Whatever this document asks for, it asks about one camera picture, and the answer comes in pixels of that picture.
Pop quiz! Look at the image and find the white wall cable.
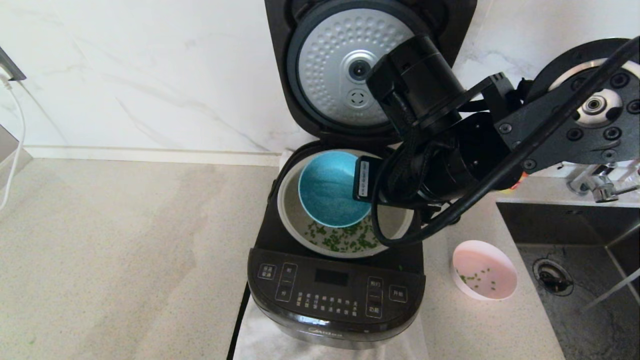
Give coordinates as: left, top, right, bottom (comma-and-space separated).
0, 75, 27, 211

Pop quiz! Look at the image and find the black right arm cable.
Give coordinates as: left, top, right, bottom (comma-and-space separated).
370, 36, 640, 247

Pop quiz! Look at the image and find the chrome faucet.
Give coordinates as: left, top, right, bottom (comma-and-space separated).
567, 162, 640, 203

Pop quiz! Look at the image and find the dark grey rice cooker body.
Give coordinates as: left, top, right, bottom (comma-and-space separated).
246, 142, 427, 350

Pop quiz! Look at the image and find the dark wall socket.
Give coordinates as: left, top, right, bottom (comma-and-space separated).
0, 46, 28, 83

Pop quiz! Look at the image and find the metal sink drain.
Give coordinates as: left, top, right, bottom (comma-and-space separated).
532, 258, 575, 297

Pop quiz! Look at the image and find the pink bowl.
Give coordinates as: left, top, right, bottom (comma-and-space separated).
452, 240, 519, 301

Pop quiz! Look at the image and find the yellow orange detergent bottle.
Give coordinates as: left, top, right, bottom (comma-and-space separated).
500, 172, 527, 195

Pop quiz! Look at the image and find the dark grey rice cooker lid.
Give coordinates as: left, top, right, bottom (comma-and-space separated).
264, 0, 478, 146

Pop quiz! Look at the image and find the white cloth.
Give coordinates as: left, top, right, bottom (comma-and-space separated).
232, 148, 431, 360

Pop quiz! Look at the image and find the grey flat panel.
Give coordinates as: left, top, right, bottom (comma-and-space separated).
0, 124, 35, 193

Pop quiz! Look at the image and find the blue bowl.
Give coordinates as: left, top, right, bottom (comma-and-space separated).
298, 151, 373, 228

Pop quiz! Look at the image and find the stainless steel sink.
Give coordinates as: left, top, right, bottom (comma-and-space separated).
496, 201, 640, 360

